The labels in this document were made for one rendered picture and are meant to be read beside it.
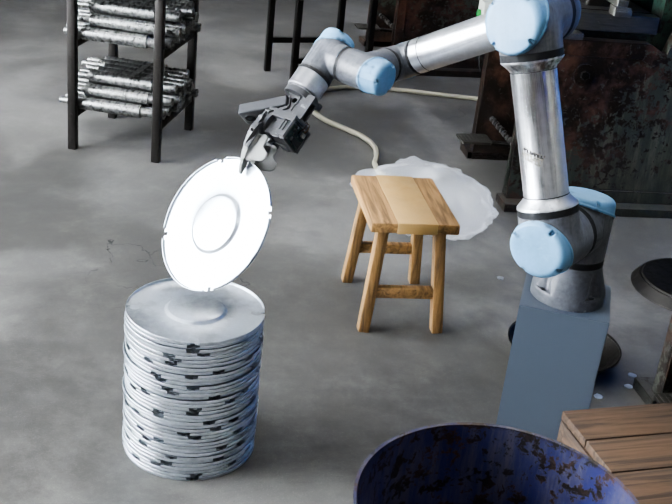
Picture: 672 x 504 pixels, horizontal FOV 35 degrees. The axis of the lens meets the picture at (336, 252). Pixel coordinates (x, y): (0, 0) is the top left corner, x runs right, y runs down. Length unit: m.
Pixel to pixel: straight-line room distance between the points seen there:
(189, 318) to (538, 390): 0.74
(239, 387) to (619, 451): 0.77
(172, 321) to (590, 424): 0.85
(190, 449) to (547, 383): 0.75
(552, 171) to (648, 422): 0.50
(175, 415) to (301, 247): 1.25
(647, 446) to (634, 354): 1.07
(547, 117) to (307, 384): 1.01
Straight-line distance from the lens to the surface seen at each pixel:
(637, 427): 2.05
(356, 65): 2.18
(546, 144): 1.98
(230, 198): 2.18
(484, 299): 3.18
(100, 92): 4.00
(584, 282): 2.17
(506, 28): 1.94
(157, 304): 2.26
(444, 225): 2.79
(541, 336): 2.19
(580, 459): 1.70
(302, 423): 2.50
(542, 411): 2.28
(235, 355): 2.17
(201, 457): 2.27
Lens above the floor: 1.41
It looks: 25 degrees down
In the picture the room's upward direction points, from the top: 6 degrees clockwise
